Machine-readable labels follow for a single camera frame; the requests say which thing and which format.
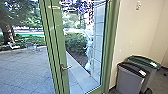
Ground concrete garden path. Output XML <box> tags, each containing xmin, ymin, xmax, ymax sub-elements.
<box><xmin>0</xmin><ymin>46</ymin><xmax>101</xmax><ymax>94</ymax></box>

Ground green garden shrub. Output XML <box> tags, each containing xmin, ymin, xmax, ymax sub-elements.
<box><xmin>64</xmin><ymin>32</ymin><xmax>89</xmax><ymax>55</ymax></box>

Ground white wall switch plate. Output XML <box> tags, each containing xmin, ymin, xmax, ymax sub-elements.
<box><xmin>135</xmin><ymin>0</ymin><xmax>142</xmax><ymax>10</ymax></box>

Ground tree trunk outdoors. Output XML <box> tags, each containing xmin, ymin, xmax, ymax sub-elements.
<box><xmin>2</xmin><ymin>23</ymin><xmax>16</xmax><ymax>46</ymax></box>

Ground green framed glass door wall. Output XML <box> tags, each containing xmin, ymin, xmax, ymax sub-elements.
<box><xmin>38</xmin><ymin>0</ymin><xmax>123</xmax><ymax>94</ymax></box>

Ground grey garden bench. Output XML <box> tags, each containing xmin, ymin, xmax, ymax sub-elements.
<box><xmin>9</xmin><ymin>42</ymin><xmax>38</xmax><ymax>53</ymax></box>

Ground dark grey trash bin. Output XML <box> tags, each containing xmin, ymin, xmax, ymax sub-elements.
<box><xmin>126</xmin><ymin>54</ymin><xmax>162</xmax><ymax>93</ymax></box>

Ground light grey trash bin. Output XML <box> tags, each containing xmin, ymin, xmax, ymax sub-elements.
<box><xmin>114</xmin><ymin>62</ymin><xmax>148</xmax><ymax>94</ymax></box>

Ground white garden statue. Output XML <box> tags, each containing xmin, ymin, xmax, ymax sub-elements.
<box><xmin>83</xmin><ymin>31</ymin><xmax>95</xmax><ymax>74</ymax></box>

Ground metal door lever handle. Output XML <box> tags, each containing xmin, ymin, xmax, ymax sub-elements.
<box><xmin>60</xmin><ymin>63</ymin><xmax>73</xmax><ymax>72</ymax></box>

